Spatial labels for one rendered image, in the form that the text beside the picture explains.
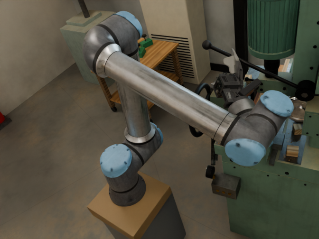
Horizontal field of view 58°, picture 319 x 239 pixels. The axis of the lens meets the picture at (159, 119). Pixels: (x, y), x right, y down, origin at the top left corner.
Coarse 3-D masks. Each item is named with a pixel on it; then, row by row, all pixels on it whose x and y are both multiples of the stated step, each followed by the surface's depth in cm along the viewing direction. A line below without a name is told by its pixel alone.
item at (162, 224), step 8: (168, 200) 153; (168, 208) 156; (176, 208) 164; (160, 216) 151; (168, 216) 158; (176, 216) 167; (152, 224) 146; (160, 224) 153; (168, 224) 161; (176, 224) 170; (112, 232) 167; (152, 232) 148; (160, 232) 156; (168, 232) 164; (176, 232) 173; (184, 232) 184
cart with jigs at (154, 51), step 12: (144, 36) 270; (144, 48) 266; (156, 48) 270; (168, 48) 265; (144, 60) 258; (156, 60) 254; (168, 72) 300; (180, 72) 288; (180, 84) 295; (108, 96) 285
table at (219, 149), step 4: (252, 68) 152; (264, 68) 150; (248, 72) 150; (252, 72) 150; (256, 72) 149; (252, 76) 147; (256, 76) 146; (248, 96) 137; (216, 144) 119; (216, 148) 120; (220, 148) 119; (224, 148) 118; (268, 148) 112; (216, 152) 122; (220, 152) 121; (224, 152) 120; (268, 152) 115; (264, 156) 110; (264, 160) 112; (264, 164) 113
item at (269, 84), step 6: (282, 72) 117; (288, 72) 117; (258, 78) 118; (264, 78) 117; (270, 78) 116; (288, 78) 114; (264, 84) 118; (270, 84) 116; (276, 84) 115; (282, 84) 114; (258, 90) 121; (264, 90) 120; (276, 90) 117; (288, 90) 114
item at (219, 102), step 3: (243, 84) 134; (213, 90) 136; (213, 93) 134; (210, 96) 134; (213, 96) 133; (210, 99) 135; (213, 99) 134; (216, 99) 133; (219, 99) 132; (222, 99) 131; (213, 102) 135; (216, 102) 134; (219, 102) 133; (222, 102) 133; (219, 105) 135; (222, 105) 134
